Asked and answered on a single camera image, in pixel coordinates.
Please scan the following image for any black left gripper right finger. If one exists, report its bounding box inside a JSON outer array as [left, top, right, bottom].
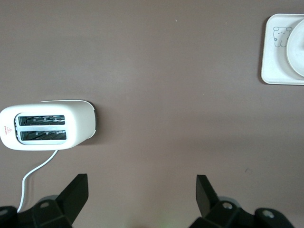
[[190, 175, 257, 228]]

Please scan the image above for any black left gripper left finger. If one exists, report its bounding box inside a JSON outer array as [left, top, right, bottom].
[[17, 174, 89, 228]]

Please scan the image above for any round cream plate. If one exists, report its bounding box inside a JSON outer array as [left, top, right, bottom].
[[286, 19, 304, 78]]

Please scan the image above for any white two-slot toaster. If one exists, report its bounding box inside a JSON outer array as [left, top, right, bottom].
[[0, 99, 97, 152]]

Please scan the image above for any cream tray with rabbit print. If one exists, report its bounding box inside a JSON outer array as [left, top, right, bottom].
[[260, 13, 304, 86]]

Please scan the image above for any white toaster power cord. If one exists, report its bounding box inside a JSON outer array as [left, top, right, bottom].
[[17, 149, 58, 213]]

